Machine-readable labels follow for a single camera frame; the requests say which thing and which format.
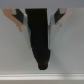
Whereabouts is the white sliding door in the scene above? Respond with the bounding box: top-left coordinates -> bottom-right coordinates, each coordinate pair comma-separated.
0,7 -> 84,75

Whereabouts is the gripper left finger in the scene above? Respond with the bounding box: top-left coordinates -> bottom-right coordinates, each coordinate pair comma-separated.
2,8 -> 34,44

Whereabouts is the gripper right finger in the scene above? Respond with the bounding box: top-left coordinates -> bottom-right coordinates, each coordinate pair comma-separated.
48,7 -> 74,51

